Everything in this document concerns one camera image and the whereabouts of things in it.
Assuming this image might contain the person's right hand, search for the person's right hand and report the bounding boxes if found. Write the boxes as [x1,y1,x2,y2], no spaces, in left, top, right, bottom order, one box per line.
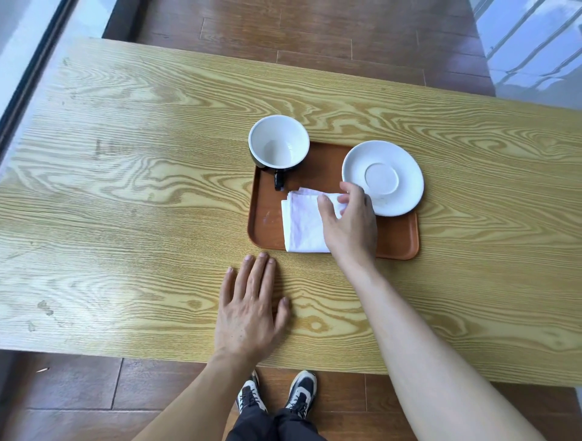
[317,181,378,270]

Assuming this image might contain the person's left hand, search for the person's left hand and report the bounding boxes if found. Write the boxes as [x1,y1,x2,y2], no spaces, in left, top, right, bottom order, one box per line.
[213,252,292,360]

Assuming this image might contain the white napkin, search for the white napkin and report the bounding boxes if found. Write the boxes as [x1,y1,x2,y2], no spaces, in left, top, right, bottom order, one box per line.
[281,187,349,253]

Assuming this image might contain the person's right forearm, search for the person's right forearm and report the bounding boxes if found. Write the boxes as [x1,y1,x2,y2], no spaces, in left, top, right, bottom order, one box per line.
[336,258,547,441]

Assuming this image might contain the person's left forearm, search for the person's left forearm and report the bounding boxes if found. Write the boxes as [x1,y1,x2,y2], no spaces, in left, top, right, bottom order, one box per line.
[131,352,263,441]

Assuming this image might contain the brown plastic tray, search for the brown plastic tray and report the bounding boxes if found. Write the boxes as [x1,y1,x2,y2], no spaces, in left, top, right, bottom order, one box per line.
[247,141,420,261]

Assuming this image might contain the white saucer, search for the white saucer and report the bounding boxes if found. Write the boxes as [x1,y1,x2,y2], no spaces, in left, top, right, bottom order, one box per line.
[341,140,425,217]

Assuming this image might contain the person's right black white sneaker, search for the person's right black white sneaker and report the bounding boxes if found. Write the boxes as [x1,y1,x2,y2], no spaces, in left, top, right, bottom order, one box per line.
[285,370,318,419]

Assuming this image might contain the person's black white sneaker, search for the person's black white sneaker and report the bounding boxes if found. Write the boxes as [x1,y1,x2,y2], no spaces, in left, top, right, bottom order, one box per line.
[236,370,268,415]
[285,370,318,419]

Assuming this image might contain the person's left black white sneaker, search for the person's left black white sneaker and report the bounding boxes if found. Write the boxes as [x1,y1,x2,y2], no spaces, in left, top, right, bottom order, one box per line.
[236,370,268,415]

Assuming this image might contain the black cup with white inside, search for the black cup with white inside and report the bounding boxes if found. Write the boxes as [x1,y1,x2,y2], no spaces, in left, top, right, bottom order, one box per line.
[248,115,311,191]

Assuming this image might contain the person's black trousers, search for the person's black trousers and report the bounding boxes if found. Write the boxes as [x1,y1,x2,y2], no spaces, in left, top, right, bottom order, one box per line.
[226,403,326,441]

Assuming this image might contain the white railing behind glass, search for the white railing behind glass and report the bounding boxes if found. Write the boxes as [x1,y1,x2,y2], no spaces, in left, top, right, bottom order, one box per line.
[472,0,582,110]

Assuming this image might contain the black window frame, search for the black window frame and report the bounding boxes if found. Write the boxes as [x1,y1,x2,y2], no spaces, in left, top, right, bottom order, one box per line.
[0,0,79,161]

